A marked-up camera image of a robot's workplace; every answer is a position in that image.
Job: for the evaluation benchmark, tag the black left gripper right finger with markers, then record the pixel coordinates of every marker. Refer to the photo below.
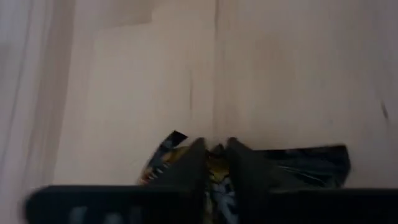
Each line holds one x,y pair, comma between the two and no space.
245,168

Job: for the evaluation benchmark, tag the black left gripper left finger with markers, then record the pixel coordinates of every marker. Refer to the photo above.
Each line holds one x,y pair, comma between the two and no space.
189,168

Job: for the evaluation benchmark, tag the black spicy beef noodle packet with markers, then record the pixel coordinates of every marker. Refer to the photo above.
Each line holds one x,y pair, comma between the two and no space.
311,165

